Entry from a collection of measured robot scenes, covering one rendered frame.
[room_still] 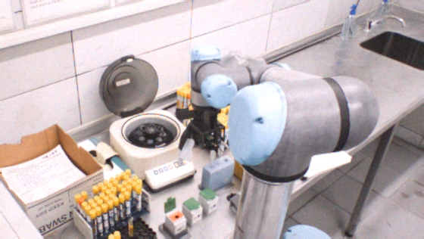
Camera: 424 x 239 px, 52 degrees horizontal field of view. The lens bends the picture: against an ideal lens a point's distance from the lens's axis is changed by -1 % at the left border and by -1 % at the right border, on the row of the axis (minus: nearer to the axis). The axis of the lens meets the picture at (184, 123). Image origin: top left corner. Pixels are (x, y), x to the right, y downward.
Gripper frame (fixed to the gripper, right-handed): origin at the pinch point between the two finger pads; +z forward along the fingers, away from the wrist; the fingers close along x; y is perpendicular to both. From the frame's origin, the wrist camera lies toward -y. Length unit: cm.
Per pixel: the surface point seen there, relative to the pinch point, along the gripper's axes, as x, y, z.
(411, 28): 196, -66, 15
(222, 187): 9.4, -0.7, 15.6
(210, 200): -0.4, 6.5, 11.2
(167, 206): -14.5, 6.6, 6.9
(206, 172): 3.3, -1.4, 7.8
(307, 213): 100, -40, 103
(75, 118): -23, -46, 3
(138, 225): -21.8, 2.3, 14.2
